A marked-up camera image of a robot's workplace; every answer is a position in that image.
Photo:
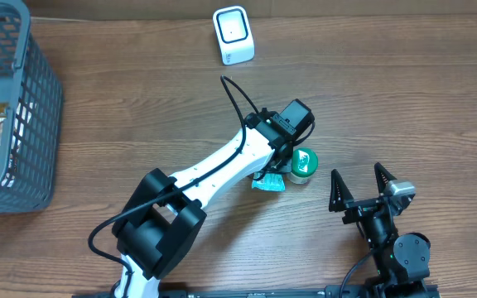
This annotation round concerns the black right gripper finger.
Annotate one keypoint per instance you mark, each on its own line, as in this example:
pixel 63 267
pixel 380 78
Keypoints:
pixel 383 176
pixel 340 195

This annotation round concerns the teal tissue pack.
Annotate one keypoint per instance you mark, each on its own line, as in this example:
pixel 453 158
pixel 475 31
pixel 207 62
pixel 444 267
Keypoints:
pixel 268 182

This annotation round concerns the green lid jar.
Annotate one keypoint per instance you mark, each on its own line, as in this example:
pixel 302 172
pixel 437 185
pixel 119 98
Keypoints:
pixel 304 164

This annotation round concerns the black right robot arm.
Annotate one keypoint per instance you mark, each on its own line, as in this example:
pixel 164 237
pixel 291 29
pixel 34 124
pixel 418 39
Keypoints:
pixel 402 261

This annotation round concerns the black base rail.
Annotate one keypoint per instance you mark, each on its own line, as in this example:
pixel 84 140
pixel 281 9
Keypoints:
pixel 255 293

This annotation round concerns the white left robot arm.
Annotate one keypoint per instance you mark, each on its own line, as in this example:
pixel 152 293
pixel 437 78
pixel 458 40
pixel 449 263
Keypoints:
pixel 166 212

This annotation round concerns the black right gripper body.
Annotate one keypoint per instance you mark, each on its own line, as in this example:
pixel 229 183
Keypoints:
pixel 365 209

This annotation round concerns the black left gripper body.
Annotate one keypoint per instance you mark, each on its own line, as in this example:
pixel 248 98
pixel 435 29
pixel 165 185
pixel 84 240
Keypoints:
pixel 284 166

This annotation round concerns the white barcode scanner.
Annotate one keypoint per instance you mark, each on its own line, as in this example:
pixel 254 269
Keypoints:
pixel 234 35

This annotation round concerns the grey plastic mesh basket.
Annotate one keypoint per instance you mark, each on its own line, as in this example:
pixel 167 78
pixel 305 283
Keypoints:
pixel 32 99

